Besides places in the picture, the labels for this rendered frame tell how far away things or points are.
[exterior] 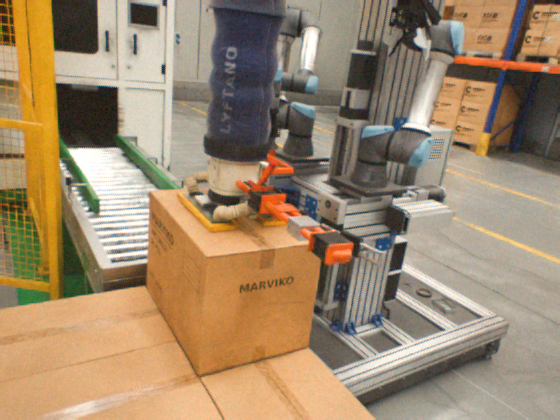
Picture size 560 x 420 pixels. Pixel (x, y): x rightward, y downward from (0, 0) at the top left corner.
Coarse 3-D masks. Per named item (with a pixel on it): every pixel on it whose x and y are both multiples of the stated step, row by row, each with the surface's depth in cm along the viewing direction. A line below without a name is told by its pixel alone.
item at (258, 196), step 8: (248, 192) 146; (256, 192) 146; (264, 192) 147; (272, 192) 148; (280, 192) 147; (248, 200) 147; (256, 200) 142; (264, 200) 141; (272, 200) 142; (256, 208) 142; (264, 208) 142
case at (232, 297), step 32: (160, 192) 182; (160, 224) 172; (192, 224) 155; (256, 224) 162; (160, 256) 175; (192, 256) 145; (224, 256) 137; (256, 256) 143; (288, 256) 149; (160, 288) 178; (192, 288) 147; (224, 288) 141; (256, 288) 147; (288, 288) 153; (192, 320) 149; (224, 320) 145; (256, 320) 151; (288, 320) 158; (192, 352) 150; (224, 352) 149; (256, 352) 156; (288, 352) 163
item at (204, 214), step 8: (184, 192) 177; (200, 192) 170; (184, 200) 170; (192, 200) 169; (192, 208) 163; (200, 208) 162; (208, 208) 163; (200, 216) 157; (208, 216) 156; (208, 224) 151; (216, 224) 152; (224, 224) 153; (232, 224) 154
